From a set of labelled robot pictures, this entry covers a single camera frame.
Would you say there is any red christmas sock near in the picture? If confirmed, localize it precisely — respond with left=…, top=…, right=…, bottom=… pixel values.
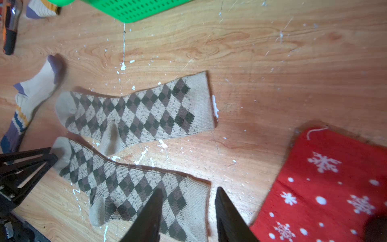
left=250, top=127, right=387, bottom=242

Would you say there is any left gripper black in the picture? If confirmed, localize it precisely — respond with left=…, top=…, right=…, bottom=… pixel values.
left=1, top=147, right=58, bottom=242

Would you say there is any red black ratchet wrench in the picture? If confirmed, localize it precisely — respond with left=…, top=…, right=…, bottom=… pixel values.
left=2, top=0, right=23, bottom=55

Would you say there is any brown argyle sock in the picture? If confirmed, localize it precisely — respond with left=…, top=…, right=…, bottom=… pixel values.
left=55, top=72, right=215, bottom=156
left=51, top=137, right=211, bottom=242

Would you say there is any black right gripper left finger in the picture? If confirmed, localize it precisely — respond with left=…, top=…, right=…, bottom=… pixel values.
left=121, top=189, right=164, bottom=242

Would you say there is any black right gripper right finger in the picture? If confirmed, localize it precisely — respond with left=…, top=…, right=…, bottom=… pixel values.
left=215, top=187, right=259, bottom=242

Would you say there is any green plastic basket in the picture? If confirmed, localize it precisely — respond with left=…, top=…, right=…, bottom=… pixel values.
left=48, top=0, right=194, bottom=24

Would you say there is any cream striped sock purple toe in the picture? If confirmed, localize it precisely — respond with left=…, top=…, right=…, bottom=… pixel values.
left=1, top=55, right=63, bottom=153

